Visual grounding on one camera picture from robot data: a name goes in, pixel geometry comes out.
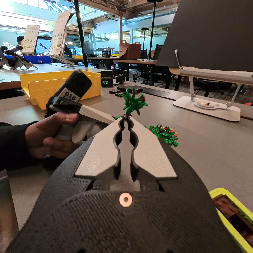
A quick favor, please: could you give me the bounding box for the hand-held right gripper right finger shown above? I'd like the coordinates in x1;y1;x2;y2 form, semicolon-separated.
128;117;177;181

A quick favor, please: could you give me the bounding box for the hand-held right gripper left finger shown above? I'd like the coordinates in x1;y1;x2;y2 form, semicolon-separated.
75;116;125;181

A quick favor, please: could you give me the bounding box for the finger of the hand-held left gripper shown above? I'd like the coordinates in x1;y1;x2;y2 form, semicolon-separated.
79;104;115;125

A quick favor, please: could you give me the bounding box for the green leafy toy plant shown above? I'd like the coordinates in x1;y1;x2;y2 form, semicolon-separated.
119;87;148;116

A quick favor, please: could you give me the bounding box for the person's left forearm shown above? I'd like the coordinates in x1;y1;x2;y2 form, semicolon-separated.
0;121;39;171

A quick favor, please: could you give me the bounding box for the person's left hand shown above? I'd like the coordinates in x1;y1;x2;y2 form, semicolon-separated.
25;112;80;159

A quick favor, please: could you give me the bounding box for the pile of small toy pieces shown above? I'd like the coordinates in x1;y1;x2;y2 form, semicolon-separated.
149;123;179;147

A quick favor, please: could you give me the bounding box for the black power bank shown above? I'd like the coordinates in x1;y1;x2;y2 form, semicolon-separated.
101;70;113;88

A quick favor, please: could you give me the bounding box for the yellow plastic bin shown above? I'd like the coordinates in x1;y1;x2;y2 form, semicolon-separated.
20;70;101;110

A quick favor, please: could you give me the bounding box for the flat black case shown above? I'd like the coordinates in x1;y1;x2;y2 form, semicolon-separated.
117;85;143;93

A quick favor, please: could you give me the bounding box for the black box device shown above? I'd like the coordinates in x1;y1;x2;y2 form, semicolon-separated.
116;69;128;84

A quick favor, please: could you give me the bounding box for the small blue bin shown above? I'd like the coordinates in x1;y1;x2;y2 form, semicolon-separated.
26;55;52;64

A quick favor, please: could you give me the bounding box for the cardboard display board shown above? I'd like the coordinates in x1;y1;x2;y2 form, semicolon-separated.
49;8;72;59
21;25;40;54

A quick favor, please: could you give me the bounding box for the brown bag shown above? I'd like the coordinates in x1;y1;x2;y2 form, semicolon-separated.
119;40;142;60

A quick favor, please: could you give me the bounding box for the grey black desk tool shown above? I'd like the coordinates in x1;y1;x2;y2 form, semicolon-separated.
0;45;38;70

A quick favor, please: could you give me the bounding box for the black desk mat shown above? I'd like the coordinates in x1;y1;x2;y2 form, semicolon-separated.
138;87;171;97

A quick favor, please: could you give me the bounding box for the white monitor stand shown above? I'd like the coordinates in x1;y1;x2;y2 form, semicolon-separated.
173;66;253;121

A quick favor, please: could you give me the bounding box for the lime toy brick pot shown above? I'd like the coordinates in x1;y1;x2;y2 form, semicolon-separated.
209;188;253;253

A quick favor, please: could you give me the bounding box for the dark computer monitor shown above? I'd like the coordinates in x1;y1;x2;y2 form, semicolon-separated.
155;0;253;72

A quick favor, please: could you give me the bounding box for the black metal post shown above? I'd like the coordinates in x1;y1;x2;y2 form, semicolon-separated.
73;0;88;67

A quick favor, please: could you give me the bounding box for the white cable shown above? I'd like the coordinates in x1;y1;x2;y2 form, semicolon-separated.
174;49;181;69

